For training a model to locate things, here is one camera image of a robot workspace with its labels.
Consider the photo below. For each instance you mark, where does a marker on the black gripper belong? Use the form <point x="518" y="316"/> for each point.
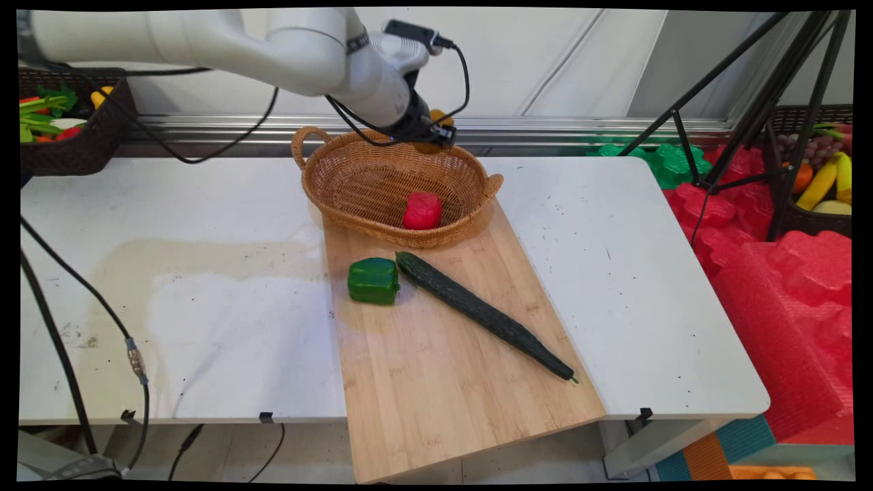
<point x="415" y="116"/>

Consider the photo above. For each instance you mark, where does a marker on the orange toy bell pepper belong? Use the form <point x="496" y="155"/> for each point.
<point x="428" y="147"/>

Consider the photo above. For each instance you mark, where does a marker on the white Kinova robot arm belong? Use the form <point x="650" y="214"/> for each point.
<point x="204" y="37"/>

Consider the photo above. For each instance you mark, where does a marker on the red toy bell pepper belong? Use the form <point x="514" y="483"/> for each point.
<point x="423" y="210"/>

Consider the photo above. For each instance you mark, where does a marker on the woven wicker basket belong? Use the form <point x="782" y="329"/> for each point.
<point x="354" y="184"/>

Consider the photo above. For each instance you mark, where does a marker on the green toy bell pepper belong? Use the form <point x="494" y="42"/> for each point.
<point x="374" y="281"/>

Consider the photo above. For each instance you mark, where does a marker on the dark green toy cucumber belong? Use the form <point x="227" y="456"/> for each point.
<point x="477" y="310"/>

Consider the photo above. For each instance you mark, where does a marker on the green foam sheet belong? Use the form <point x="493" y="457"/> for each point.
<point x="672" y="167"/>

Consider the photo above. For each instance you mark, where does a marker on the bamboo cutting board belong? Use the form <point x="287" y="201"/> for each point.
<point x="443" y="409"/>

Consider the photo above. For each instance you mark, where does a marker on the black tripod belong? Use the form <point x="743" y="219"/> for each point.
<point x="764" y="102"/>

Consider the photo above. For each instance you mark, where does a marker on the yellow toy pepper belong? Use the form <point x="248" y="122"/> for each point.
<point x="101" y="95"/>

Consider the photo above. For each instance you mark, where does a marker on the dark woven vegetable basket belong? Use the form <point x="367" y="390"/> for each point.
<point x="89" y="150"/>

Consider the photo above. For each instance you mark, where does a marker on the toy orange fruit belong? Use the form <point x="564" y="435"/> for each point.
<point x="803" y="177"/>

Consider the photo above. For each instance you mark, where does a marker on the purple toy grapes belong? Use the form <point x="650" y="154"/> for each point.
<point x="811" y="149"/>

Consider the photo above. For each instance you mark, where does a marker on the red toy chilli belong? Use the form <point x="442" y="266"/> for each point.
<point x="68" y="133"/>

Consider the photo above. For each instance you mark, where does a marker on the long yellow toy banana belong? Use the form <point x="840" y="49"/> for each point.
<point x="818" y="185"/>

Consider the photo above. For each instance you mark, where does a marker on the white table leg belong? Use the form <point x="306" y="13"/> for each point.
<point x="651" y="447"/>

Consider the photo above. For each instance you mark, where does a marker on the dark woven fruit basket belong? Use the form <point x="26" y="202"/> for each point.
<point x="811" y="221"/>

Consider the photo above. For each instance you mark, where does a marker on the white toy vegetable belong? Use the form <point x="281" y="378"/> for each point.
<point x="66" y="123"/>

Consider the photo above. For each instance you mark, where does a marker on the red foam sheets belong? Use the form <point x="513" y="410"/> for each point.
<point x="784" y="307"/>

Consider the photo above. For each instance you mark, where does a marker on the pale yellow toy mango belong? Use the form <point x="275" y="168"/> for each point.
<point x="832" y="207"/>

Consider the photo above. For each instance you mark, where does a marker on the green toy leafy vegetable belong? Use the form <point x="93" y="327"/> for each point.
<point x="51" y="103"/>

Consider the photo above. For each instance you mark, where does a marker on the red toy fruit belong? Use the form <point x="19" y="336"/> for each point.
<point x="844" y="133"/>

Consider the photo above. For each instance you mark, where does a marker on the short yellow toy banana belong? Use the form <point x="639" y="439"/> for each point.
<point x="844" y="177"/>

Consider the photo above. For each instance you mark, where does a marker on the orange toy carrot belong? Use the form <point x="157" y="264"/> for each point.
<point x="31" y="101"/>

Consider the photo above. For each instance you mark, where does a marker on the teal orange foam mat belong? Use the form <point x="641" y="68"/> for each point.
<point x="716" y="457"/>

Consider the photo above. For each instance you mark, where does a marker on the orange foam tray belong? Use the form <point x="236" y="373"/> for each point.
<point x="771" y="472"/>

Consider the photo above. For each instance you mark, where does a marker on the grey controller box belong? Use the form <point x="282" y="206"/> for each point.
<point x="85" y="468"/>

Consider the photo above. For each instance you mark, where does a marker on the aluminium window rail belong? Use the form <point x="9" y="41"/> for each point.
<point x="545" y="126"/>

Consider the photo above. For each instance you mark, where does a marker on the black white wrist camera box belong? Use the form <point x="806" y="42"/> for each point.
<point x="409" y="31"/>

